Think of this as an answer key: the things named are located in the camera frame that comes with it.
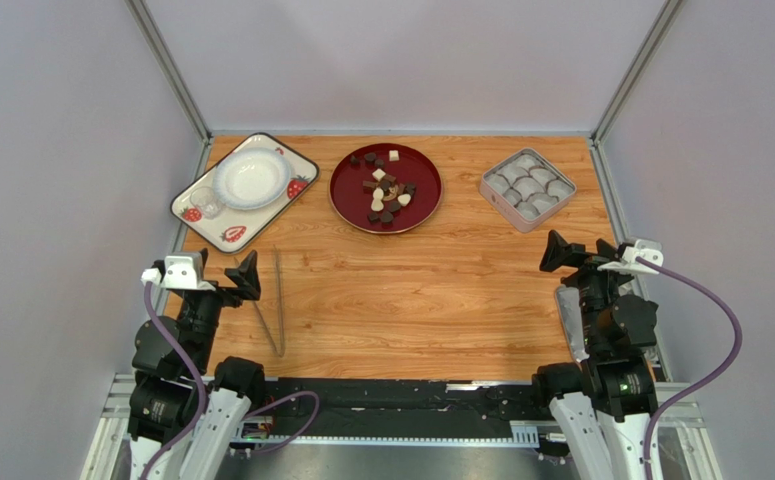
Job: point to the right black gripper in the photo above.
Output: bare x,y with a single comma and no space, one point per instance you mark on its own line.
583,256

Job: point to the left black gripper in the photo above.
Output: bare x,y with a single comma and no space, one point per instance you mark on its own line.
245,277

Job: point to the pink square tin box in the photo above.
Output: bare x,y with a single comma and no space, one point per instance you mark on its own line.
526,189

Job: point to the metal tongs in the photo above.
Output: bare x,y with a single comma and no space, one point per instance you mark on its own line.
277,342

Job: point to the dark red round plate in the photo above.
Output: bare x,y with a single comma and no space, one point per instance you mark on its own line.
353,188

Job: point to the white heart chocolate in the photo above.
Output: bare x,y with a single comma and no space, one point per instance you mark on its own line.
404,199

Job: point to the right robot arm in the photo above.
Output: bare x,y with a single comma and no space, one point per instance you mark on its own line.
605,400

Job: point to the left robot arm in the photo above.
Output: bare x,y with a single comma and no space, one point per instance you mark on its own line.
180,426

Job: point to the white oval chocolate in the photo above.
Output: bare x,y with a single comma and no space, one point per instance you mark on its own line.
377,205

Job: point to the white cube chocolate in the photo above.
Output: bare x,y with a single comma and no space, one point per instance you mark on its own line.
378,174

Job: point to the silver tin lid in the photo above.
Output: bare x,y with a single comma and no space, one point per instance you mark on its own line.
567,301

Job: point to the strawberry pattern rectangular tray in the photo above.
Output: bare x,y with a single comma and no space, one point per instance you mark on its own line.
234,229

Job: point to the small clear glass cup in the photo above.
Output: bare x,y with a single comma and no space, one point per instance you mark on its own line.
205,201

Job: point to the white round bowl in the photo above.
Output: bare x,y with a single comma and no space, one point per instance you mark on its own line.
251,178

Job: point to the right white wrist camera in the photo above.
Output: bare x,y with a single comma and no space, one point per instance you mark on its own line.
636,257

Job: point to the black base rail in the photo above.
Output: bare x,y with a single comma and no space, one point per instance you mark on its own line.
415,409

